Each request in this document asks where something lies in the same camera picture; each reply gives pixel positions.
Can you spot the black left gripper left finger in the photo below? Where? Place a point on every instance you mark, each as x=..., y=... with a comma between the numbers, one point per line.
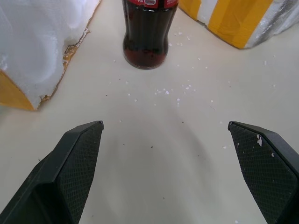
x=58, y=179

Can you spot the white styrofoam piece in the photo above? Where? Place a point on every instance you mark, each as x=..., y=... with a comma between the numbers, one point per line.
x=30, y=46

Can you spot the cola bottle with red label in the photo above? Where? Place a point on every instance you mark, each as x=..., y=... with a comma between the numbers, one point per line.
x=146, y=32

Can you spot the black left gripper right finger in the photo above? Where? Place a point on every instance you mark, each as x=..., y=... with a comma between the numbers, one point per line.
x=266, y=172

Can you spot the white foam box yellow tape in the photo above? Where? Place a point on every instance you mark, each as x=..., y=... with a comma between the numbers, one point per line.
x=238, y=21

